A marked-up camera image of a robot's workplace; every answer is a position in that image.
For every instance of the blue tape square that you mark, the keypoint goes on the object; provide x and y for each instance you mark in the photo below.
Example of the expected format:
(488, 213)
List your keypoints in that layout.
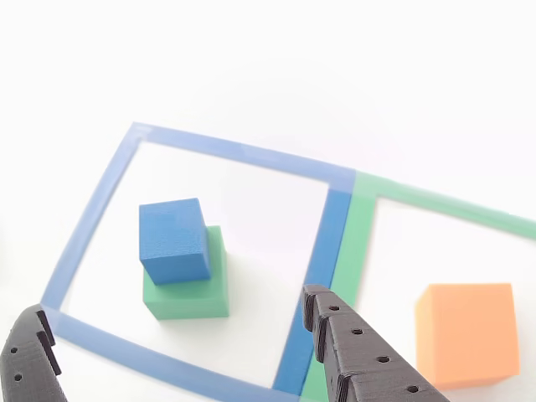
(331, 234)

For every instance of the green tape square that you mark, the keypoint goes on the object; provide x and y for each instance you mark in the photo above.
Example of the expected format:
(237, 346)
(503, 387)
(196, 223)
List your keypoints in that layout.
(356, 243)

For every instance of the small blue cube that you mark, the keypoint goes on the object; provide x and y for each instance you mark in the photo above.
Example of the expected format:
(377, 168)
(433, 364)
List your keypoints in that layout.
(171, 238)

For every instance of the orange block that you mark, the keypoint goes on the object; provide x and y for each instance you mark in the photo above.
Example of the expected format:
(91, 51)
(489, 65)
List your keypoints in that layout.
(465, 331)

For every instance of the green cube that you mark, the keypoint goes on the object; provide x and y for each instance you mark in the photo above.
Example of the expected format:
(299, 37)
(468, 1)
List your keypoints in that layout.
(201, 301)

